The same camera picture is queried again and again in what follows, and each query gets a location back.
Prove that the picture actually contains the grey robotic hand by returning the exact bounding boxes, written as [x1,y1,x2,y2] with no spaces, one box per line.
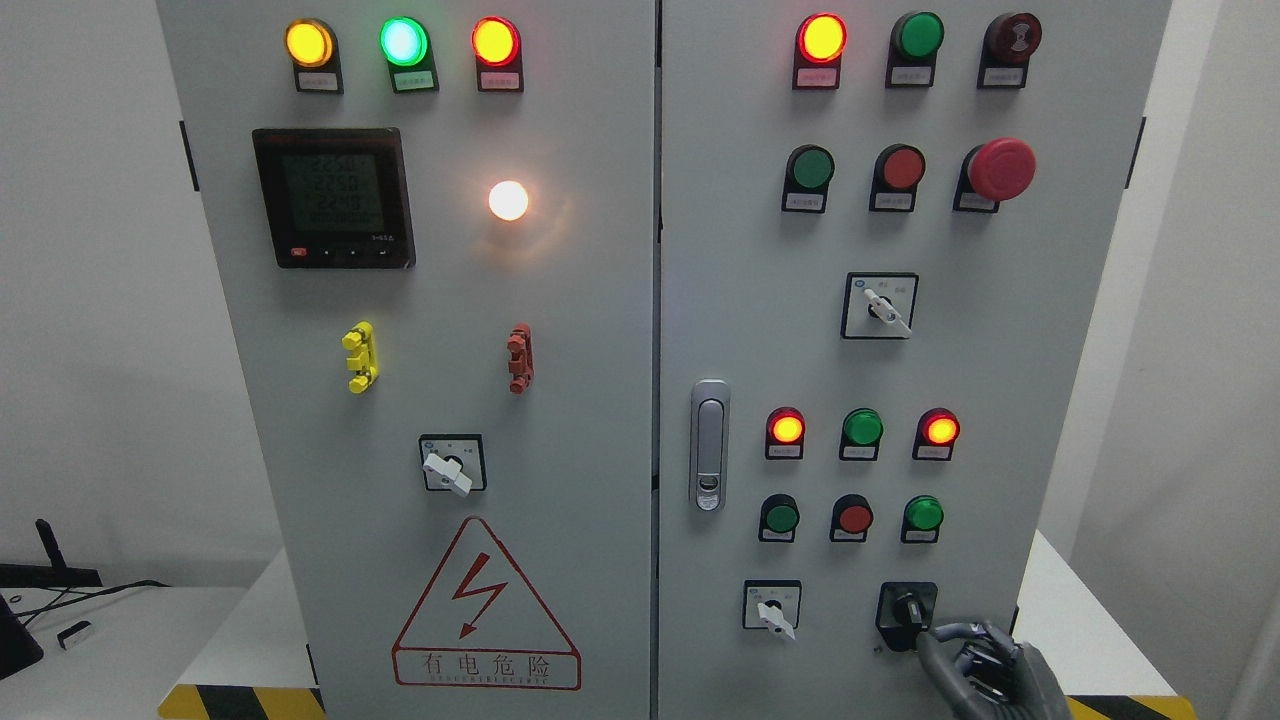
[915,621,1073,719]

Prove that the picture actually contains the black rotary knob switch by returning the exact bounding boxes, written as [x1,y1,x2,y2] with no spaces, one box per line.
[876,582,938,652]

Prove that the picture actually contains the green push button lower right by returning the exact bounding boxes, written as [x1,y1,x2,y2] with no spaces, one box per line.
[900,495,945,544]

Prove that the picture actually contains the green push button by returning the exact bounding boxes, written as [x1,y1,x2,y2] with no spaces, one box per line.
[758,493,800,543]
[900,495,945,544]
[781,143,835,214]

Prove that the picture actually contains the red push button lower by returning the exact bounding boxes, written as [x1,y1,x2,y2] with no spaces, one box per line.
[829,495,876,543]

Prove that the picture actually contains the red push button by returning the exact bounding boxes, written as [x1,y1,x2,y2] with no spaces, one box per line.
[868,143,925,213]
[829,495,876,543]

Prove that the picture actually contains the red lit lamp middle right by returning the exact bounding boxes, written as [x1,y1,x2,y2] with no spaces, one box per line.
[911,407,960,461]

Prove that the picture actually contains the red lit lamp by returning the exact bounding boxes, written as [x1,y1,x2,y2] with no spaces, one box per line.
[765,407,806,460]
[911,407,960,461]

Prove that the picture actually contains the green push button lower left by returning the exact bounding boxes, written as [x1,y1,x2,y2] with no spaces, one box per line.
[758,493,800,543]

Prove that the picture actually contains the green lamp middle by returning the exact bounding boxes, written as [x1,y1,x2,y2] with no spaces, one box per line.
[838,407,884,462]

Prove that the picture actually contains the red lit lamp middle left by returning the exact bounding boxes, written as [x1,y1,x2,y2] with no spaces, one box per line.
[765,407,806,460]

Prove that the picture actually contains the grey electrical cabinet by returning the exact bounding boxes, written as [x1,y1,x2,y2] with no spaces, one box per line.
[157,1,1170,719]

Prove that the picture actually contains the red emergency stop button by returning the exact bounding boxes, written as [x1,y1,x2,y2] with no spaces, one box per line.
[954,137,1037,214]

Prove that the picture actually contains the red electrical hazard sign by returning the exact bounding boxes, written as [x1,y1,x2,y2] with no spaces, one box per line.
[392,516,582,691]

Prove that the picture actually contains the red push button upper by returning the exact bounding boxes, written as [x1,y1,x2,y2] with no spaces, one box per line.
[868,143,925,213]

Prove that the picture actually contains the green push button upper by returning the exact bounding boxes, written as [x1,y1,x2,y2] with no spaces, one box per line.
[781,143,835,214]

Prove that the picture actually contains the red terminal connector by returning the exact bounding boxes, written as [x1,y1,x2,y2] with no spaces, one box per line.
[506,323,535,395]

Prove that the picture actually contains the dark red buzzer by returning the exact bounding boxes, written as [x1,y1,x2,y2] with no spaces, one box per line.
[977,12,1043,88]

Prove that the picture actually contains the green lamp top row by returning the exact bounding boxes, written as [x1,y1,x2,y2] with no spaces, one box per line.
[884,12,945,88]

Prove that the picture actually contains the red lit lamp right door top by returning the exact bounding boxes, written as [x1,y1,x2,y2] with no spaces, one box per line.
[792,12,849,91]

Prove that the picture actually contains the white lit lamp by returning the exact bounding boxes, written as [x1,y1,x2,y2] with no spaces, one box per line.
[486,179,530,222]

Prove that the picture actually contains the yellow terminal connector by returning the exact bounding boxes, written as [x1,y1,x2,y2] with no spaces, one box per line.
[340,322,380,395]

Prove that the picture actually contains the red lit indicator lamp left door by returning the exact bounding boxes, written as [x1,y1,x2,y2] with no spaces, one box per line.
[471,15,524,94]

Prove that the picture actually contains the black digital power meter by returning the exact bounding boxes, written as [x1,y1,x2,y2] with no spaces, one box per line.
[252,127,416,269]

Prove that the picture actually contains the green lit indicator lamp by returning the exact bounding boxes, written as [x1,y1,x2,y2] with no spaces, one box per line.
[379,15,439,94]

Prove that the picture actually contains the small white usb dongle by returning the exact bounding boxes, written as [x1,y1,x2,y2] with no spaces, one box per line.
[56,619,93,651]

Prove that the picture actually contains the yellow indicator lamp top left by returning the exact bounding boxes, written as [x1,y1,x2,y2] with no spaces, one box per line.
[284,17,344,95]

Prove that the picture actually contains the black device with antenna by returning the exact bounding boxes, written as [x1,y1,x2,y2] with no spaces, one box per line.
[0,518,102,682]

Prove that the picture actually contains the white selector switch lower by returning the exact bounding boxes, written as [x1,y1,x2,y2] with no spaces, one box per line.
[741,579,803,641]

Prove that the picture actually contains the white selector switch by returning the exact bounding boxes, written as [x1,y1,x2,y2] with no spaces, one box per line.
[741,579,803,641]
[841,272,919,340]

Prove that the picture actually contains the silver door latch handle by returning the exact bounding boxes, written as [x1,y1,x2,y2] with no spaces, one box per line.
[689,379,731,512]

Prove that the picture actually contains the white selector switch upper right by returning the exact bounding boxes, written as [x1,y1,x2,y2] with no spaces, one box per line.
[841,272,919,340]

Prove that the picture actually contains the white selector switch left door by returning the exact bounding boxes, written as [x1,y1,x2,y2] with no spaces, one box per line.
[419,434,486,497]

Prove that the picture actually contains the black cable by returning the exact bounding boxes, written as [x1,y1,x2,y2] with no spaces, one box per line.
[6,579,172,632]

